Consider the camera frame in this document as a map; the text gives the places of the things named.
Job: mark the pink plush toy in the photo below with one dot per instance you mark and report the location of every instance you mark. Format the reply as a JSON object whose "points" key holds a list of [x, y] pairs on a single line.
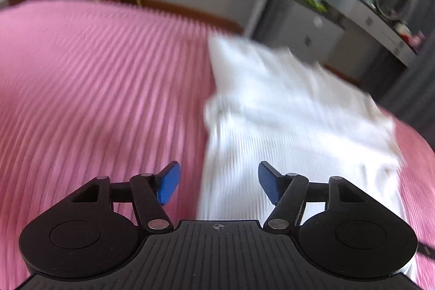
{"points": [[418, 38]]}

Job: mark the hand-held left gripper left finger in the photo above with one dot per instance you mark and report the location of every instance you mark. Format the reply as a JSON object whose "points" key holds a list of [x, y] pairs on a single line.
{"points": [[169, 182]]}

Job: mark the white ribbed knit top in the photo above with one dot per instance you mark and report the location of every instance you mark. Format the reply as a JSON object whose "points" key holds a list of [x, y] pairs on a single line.
{"points": [[289, 113]]}

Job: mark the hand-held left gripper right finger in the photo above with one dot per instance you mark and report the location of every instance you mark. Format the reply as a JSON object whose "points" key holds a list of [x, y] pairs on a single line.
{"points": [[269, 182]]}

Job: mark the white and red bowl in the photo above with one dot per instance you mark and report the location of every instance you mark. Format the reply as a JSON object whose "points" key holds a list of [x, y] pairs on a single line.
{"points": [[402, 30]]}

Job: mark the grey nightstand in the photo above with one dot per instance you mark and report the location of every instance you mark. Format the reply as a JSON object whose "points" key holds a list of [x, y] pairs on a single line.
{"points": [[302, 28]]}

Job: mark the pink ribbed blanket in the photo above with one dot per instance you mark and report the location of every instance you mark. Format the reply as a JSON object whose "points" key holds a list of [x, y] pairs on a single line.
{"points": [[95, 89]]}

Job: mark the green item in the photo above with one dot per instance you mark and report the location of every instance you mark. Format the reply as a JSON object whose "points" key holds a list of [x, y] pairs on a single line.
{"points": [[314, 2]]}

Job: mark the grey vanity desk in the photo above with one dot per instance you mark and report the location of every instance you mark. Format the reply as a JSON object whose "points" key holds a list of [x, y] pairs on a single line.
{"points": [[367, 16]]}

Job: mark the grey curtain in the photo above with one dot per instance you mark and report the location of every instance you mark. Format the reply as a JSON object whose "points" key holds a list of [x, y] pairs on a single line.
{"points": [[416, 79]]}

